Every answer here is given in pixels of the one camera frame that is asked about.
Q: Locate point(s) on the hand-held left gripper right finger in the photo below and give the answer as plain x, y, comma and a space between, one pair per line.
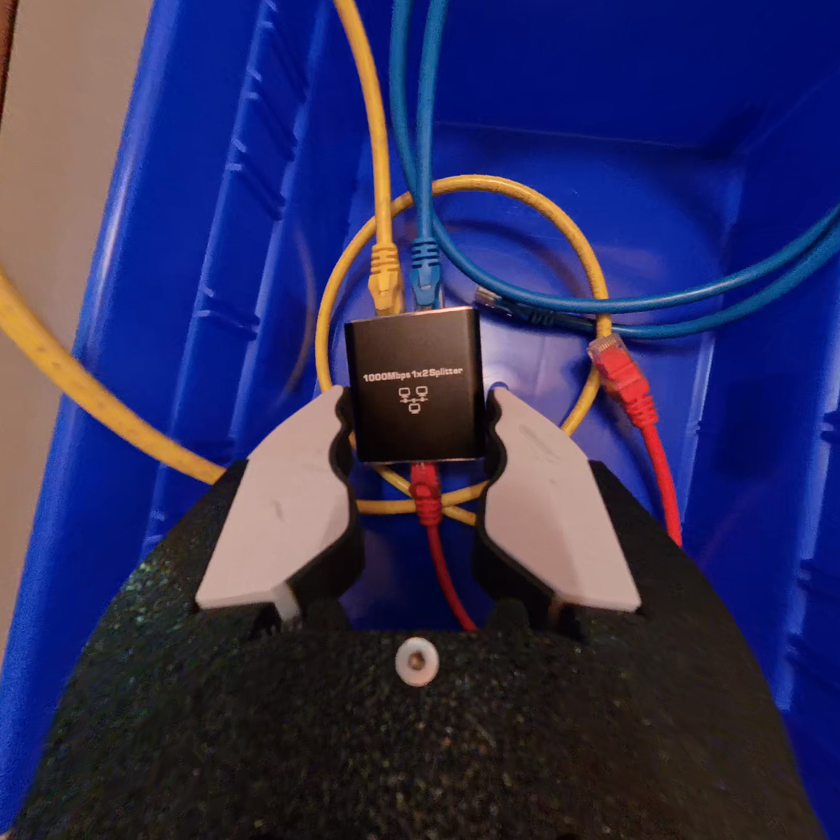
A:
558, 518

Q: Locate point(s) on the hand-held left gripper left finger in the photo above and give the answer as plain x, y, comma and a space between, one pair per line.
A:
275, 518

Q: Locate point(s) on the black network splitter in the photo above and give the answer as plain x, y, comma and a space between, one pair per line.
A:
413, 348

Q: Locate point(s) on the blue plastic bin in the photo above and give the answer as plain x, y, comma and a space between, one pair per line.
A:
656, 65

